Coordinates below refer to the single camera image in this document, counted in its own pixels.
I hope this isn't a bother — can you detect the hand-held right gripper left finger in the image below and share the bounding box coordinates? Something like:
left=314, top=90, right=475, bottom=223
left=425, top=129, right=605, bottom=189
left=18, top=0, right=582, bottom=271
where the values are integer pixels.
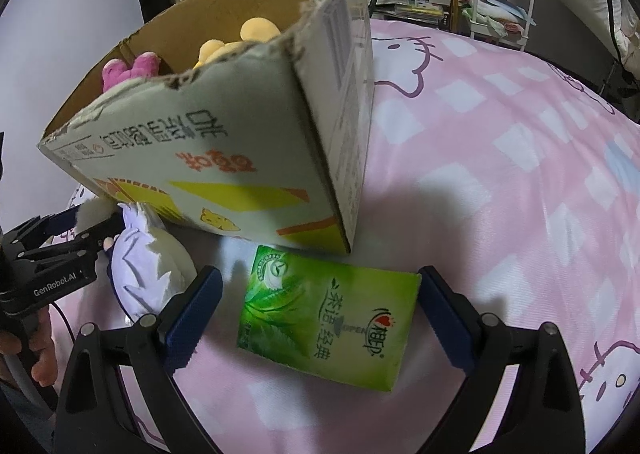
left=52, top=265, right=224, bottom=454

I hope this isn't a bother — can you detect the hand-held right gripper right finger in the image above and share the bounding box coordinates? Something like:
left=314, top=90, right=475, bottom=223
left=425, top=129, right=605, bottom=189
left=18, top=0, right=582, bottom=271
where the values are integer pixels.
left=418, top=265, right=586, bottom=454

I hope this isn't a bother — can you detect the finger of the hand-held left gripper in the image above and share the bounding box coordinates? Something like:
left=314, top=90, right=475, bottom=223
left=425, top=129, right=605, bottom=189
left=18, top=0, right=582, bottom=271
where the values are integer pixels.
left=32, top=213, right=127, bottom=268
left=17, top=209, right=86, bottom=247

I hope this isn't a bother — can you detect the white-haired plush doll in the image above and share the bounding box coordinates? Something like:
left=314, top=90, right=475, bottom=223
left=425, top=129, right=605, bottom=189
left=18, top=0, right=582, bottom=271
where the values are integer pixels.
left=72, top=198, right=199, bottom=321

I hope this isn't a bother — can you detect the green tissue pack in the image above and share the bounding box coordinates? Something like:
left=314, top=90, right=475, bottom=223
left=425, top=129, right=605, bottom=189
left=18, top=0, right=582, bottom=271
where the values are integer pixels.
left=236, top=244, right=421, bottom=392

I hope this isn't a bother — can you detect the cardboard box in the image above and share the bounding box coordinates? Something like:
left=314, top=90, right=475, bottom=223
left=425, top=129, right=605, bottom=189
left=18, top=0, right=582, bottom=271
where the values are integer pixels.
left=37, top=0, right=375, bottom=255

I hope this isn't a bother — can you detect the pink plush toy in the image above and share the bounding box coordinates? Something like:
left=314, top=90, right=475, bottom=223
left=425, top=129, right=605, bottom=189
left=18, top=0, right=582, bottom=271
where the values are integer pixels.
left=101, top=51, right=161, bottom=93

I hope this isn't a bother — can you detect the yellow round plush pouch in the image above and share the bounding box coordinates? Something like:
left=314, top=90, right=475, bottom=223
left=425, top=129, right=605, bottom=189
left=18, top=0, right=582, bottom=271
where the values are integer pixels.
left=192, top=18, right=283, bottom=70

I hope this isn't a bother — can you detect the person's left hand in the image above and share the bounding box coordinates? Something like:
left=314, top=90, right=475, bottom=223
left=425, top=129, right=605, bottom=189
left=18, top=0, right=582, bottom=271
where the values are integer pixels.
left=0, top=305, right=59, bottom=386

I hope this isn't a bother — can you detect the pink cat-print bedsheet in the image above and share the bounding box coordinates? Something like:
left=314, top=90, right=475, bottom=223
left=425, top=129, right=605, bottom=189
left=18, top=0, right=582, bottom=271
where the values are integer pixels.
left=50, top=18, right=640, bottom=454

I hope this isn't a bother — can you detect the pile of magazines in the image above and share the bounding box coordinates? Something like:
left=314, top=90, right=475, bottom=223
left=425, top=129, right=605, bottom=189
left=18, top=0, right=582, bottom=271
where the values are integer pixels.
left=365, top=0, right=453, bottom=29

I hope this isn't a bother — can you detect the black cable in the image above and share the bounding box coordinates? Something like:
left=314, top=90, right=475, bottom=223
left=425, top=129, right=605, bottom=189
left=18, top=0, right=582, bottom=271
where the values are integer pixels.
left=47, top=301, right=83, bottom=339

